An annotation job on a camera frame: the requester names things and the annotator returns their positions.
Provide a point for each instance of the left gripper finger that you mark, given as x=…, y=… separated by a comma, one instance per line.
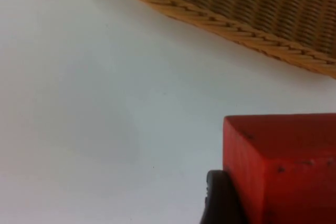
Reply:
x=219, y=200

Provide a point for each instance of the pale wicker basket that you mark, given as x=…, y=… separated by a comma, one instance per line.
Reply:
x=257, y=11

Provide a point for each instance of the red cube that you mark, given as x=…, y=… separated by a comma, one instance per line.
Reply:
x=283, y=171

